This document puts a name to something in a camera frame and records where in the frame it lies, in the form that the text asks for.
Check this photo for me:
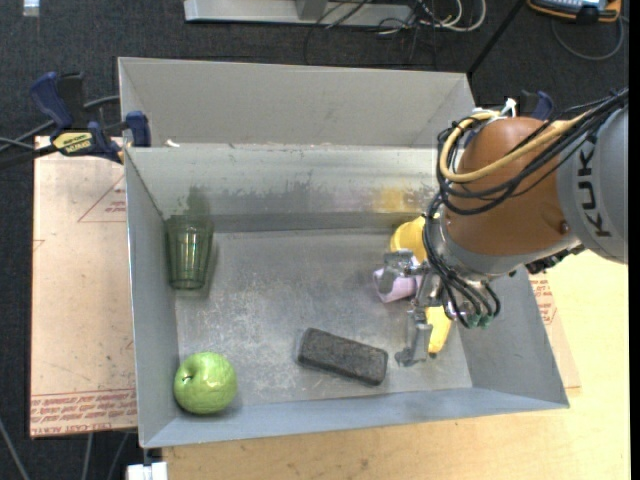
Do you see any pink soft toy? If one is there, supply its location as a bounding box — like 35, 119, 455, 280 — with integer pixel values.
372, 266, 424, 304

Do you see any dark green flat block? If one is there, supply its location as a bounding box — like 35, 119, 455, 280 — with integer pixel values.
296, 327, 390, 387

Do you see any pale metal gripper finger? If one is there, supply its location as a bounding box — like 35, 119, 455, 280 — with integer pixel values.
378, 249, 420, 295
394, 311, 434, 368

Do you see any yellow cup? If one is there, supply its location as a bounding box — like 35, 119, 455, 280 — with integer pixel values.
389, 215, 432, 265

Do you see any clear green plastic cup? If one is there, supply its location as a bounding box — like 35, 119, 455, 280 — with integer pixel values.
165, 214, 216, 291

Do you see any grey metal bin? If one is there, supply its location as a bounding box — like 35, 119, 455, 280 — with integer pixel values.
117, 56, 571, 450

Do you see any yellow banana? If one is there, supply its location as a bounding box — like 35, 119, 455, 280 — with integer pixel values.
424, 306, 453, 356

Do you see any green apple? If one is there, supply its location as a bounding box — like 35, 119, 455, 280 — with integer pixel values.
172, 350, 239, 416

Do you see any brown cardboard board, red print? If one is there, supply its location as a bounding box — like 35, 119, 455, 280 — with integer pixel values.
29, 135, 584, 439

